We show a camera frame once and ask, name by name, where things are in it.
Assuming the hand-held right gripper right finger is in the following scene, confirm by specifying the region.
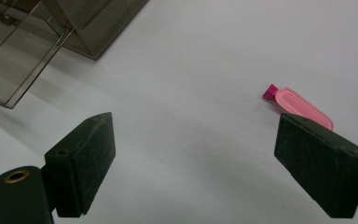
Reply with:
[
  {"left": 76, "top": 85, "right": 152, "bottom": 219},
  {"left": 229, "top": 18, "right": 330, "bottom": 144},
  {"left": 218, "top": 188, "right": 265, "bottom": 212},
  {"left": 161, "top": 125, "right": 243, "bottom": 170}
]
[{"left": 273, "top": 112, "right": 358, "bottom": 219}]

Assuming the small pink bottle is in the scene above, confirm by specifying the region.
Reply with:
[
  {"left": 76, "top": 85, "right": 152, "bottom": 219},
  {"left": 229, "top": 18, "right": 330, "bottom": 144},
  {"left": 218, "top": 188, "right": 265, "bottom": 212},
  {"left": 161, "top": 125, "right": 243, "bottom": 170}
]
[{"left": 262, "top": 83, "right": 335, "bottom": 132}]

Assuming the wire rack basket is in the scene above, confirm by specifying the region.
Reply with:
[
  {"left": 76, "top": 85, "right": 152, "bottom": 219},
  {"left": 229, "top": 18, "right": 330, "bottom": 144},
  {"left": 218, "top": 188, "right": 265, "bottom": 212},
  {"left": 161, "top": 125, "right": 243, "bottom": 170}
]
[{"left": 0, "top": 0, "right": 150, "bottom": 110}]

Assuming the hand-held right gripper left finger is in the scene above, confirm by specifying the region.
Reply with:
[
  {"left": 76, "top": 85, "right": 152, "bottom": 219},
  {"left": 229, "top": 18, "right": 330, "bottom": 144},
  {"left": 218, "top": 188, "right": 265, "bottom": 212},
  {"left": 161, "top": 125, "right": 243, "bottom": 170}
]
[{"left": 44, "top": 112, "right": 117, "bottom": 218}]

